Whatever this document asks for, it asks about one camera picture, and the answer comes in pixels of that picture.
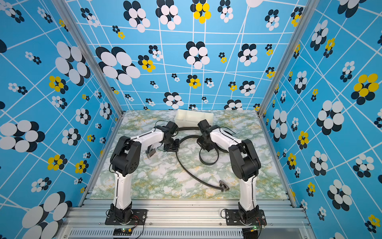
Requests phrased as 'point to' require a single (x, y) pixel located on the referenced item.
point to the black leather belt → (223, 186)
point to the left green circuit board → (123, 231)
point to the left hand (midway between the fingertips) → (180, 149)
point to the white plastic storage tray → (189, 118)
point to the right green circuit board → (254, 228)
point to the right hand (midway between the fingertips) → (201, 145)
